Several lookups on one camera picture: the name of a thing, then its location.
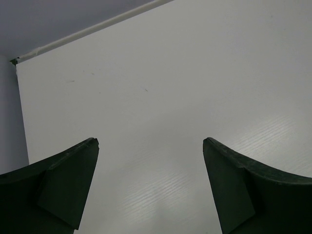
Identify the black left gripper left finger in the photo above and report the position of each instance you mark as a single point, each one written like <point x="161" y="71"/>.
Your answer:
<point x="49" y="196"/>

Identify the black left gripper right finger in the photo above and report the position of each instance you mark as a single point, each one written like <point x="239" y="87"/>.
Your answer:
<point x="254" y="198"/>

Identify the white table edge rail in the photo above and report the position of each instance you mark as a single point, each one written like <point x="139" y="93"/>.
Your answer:
<point x="87" y="31"/>

